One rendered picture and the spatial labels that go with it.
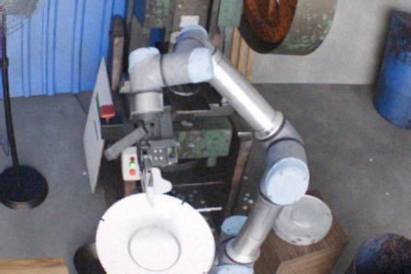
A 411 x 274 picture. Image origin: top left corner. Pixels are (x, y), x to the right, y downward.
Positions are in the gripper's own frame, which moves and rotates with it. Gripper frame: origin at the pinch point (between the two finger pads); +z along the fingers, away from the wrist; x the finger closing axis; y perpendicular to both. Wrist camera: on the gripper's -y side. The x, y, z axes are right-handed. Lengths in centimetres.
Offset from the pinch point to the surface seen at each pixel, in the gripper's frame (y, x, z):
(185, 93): 33, 80, -41
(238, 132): 55, 84, -25
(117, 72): 10, 116, -61
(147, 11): 15, 59, -70
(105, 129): -1, 82, -29
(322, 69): 186, 219, -88
